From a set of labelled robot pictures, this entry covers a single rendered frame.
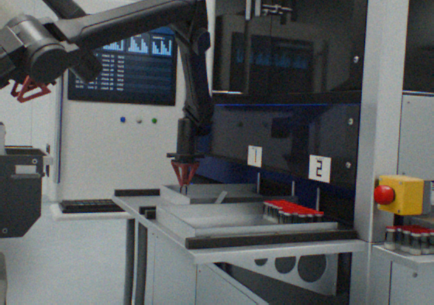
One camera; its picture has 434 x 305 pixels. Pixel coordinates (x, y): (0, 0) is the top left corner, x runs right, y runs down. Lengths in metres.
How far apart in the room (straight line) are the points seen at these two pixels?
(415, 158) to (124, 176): 1.10
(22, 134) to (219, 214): 5.25
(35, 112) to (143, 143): 4.55
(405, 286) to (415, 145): 0.32
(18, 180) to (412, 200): 0.77
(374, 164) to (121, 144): 1.06
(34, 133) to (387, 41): 5.59
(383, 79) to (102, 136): 1.10
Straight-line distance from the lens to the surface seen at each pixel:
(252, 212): 1.35
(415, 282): 1.28
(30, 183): 1.05
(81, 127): 1.89
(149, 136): 1.94
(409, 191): 1.08
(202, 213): 1.29
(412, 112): 1.20
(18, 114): 6.42
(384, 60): 1.14
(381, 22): 1.16
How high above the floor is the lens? 1.14
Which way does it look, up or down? 3 degrees down
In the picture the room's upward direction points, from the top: 3 degrees clockwise
